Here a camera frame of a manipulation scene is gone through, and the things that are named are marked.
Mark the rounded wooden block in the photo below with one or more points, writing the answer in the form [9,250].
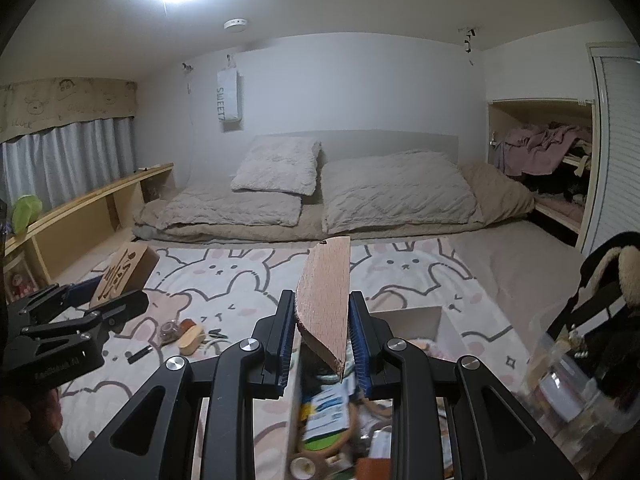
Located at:
[190,340]

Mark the blue white packet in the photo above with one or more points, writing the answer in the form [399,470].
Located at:
[329,420]

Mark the ceiling smoke detector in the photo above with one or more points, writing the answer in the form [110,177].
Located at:
[236,24]

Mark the dark green clip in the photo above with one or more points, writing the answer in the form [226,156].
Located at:
[216,334]

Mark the wooden side shelf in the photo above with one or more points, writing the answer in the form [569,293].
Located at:
[66,242]

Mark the carved wooden plaque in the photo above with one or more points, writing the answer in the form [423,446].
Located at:
[129,269]

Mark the white louvered door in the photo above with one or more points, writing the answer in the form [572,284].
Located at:
[614,199]

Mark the pink clothes pile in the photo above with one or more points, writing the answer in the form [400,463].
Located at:
[537,150]

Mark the clear plastic storage bin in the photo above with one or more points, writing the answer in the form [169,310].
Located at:
[580,419]

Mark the small square beige pillow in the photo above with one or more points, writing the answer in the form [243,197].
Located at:
[283,164]

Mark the black lighter stick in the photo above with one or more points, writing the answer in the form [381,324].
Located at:
[137,356]

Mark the tape roll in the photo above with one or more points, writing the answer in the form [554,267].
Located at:
[307,467]

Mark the brown folded blanket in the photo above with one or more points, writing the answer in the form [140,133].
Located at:
[499,197]

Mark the wall hanging sweet pouch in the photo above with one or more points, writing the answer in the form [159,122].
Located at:
[229,96]

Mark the cartoon bear bedsheet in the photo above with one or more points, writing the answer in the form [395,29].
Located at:
[227,292]

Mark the green plush toy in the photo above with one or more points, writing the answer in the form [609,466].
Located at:
[26,210]

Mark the left flat beige pillow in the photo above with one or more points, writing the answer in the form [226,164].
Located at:
[218,205]

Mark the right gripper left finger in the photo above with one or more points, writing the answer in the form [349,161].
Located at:
[269,375]

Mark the wall closet niche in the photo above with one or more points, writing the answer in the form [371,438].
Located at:
[561,198]

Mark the right large beige pillow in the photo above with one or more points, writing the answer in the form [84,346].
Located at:
[402,189]

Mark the grey curtain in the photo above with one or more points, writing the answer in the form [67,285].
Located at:
[61,164]

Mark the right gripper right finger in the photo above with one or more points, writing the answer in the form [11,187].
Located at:
[377,377]

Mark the semicircular wooden piece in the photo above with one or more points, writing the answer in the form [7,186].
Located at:
[321,302]

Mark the white shoe box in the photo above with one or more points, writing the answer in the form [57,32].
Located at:
[368,453]

